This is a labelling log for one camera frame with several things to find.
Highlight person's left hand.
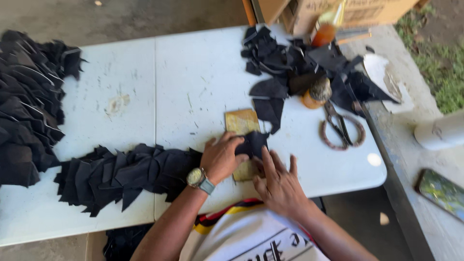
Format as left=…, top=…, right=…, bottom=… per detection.
left=200, top=131, right=251, bottom=186

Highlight person's right hand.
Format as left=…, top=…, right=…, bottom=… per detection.
left=252, top=146, right=313, bottom=219

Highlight black fabric piece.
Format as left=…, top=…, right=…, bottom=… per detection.
left=235, top=131, right=270, bottom=160

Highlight yellowish wooden board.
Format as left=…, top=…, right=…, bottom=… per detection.
left=225, top=108, right=262, bottom=182

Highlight person's white printed shirt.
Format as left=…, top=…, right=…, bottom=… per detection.
left=179, top=198, right=331, bottom=261

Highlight rusty metal scissors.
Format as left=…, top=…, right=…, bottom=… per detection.
left=319, top=101, right=366, bottom=151

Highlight row of folded black fabric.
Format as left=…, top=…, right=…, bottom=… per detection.
left=54, top=143, right=203, bottom=218

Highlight orange glue jar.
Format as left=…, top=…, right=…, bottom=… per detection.
left=302, top=76, right=333, bottom=109

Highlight pile of black fabric scraps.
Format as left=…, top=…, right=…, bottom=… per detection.
left=240, top=25, right=401, bottom=135

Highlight black fabric under table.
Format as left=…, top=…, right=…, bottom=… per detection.
left=103, top=223, right=154, bottom=261

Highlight torn white paper sheet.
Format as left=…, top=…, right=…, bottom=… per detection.
left=363, top=53, right=415, bottom=114

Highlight cardboard carton under table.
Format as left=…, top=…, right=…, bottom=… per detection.
left=85, top=231, right=109, bottom=261

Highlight smartphone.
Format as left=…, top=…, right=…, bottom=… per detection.
left=414, top=168, right=464, bottom=222

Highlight plastic bottle with orange liquid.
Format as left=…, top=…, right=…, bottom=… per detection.
left=311, top=0, right=347, bottom=48

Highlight wooden stick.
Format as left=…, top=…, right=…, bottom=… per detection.
left=335, top=30, right=373, bottom=46

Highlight white pipe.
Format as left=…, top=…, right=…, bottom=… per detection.
left=414, top=110, right=464, bottom=151

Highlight large cardboard box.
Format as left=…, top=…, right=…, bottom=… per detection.
left=282, top=0, right=422, bottom=37

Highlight large heap of black fabric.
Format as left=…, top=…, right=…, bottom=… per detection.
left=0, top=29, right=87, bottom=188

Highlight silver wristwatch with grey strap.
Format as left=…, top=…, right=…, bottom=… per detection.
left=186, top=167, right=216, bottom=196

